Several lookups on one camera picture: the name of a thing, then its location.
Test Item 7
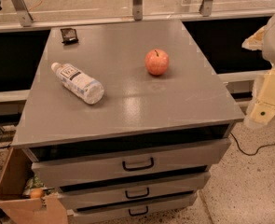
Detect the cardboard box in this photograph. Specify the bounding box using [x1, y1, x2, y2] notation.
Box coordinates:
[0, 147, 68, 224]

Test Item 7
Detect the red apple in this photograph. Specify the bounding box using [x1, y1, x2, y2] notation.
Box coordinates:
[144, 49, 170, 76]

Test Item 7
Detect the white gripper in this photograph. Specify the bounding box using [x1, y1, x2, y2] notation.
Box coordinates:
[241, 14, 275, 129]

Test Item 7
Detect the clear plastic water bottle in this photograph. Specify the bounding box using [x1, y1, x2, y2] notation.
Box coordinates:
[51, 63, 104, 105]

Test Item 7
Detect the black floor cable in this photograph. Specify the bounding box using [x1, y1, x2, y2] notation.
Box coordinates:
[229, 132, 275, 157]

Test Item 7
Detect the small black device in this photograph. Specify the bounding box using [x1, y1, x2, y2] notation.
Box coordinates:
[61, 28, 78, 45]

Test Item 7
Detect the metal railing frame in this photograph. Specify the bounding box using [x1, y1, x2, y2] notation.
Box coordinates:
[0, 0, 275, 32]

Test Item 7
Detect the orange fruit in box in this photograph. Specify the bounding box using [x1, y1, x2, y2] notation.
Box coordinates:
[30, 189, 44, 199]

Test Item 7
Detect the bottom grey drawer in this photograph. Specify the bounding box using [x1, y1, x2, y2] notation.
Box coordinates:
[74, 191, 197, 224]

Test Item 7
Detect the grey drawer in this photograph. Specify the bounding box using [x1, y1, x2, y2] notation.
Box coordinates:
[59, 167, 210, 211]
[32, 138, 230, 188]
[74, 191, 197, 224]

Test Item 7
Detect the grey drawer cabinet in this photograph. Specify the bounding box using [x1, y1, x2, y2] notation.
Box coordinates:
[11, 20, 245, 224]

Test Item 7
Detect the top grey drawer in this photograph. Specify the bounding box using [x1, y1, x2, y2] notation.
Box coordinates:
[32, 138, 230, 188]

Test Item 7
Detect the green packet in box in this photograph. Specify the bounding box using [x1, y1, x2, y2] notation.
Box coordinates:
[22, 175, 46, 197]

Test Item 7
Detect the middle grey drawer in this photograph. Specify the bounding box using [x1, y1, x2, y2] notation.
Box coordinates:
[59, 167, 210, 211]

